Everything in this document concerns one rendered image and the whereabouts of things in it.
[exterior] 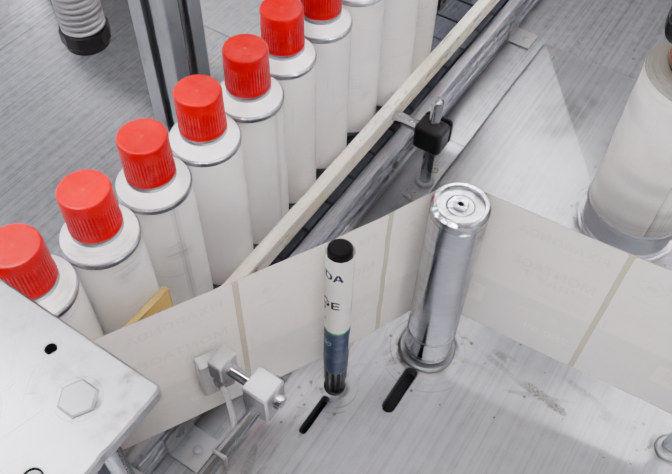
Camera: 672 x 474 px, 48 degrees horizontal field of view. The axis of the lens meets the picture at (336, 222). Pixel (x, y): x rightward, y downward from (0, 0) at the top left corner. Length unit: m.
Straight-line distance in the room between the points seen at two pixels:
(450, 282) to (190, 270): 0.19
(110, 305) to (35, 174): 0.34
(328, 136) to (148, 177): 0.24
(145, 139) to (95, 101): 0.42
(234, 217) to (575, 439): 0.31
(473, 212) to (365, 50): 0.26
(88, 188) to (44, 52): 0.53
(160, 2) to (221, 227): 0.20
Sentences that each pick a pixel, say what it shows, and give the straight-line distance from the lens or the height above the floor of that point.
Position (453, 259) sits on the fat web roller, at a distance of 0.49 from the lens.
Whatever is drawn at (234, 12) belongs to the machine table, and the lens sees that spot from 1.01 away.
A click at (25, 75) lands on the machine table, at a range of 0.97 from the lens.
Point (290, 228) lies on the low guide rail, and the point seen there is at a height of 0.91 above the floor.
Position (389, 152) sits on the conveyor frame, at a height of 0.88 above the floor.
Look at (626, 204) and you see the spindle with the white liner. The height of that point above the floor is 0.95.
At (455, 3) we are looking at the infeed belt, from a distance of 0.95.
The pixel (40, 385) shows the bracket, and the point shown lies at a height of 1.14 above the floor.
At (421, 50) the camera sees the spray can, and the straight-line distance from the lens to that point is 0.81.
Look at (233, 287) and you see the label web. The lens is 0.45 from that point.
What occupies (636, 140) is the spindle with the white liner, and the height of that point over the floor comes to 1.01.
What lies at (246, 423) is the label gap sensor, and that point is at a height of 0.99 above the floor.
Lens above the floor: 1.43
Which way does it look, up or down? 52 degrees down
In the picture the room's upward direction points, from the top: 2 degrees clockwise
